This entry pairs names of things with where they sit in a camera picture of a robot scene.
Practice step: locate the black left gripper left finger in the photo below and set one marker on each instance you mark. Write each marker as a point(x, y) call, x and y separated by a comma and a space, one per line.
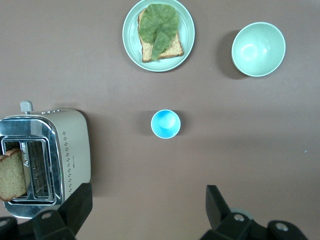
point(72, 210)

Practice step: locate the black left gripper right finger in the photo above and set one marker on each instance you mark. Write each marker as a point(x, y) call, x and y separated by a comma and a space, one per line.
point(220, 215)

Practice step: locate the blue plastic cup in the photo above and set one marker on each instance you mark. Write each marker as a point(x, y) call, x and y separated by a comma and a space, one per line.
point(165, 123)

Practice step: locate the beige chrome toaster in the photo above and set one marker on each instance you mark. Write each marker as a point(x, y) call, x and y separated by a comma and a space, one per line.
point(72, 140)

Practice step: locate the bread slice in toaster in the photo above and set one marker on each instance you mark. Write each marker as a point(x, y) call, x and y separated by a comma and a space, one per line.
point(11, 175)

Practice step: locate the pale green bowl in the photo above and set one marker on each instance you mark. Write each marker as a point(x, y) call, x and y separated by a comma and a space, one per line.
point(258, 48)

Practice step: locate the toast slice under lettuce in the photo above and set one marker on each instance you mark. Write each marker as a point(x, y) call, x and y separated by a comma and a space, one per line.
point(172, 50)

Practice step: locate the pale green plate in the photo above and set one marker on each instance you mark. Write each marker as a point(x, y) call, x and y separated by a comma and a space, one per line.
point(187, 30)

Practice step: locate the green lettuce leaf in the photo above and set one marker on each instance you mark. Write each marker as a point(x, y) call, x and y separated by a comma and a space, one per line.
point(158, 25)

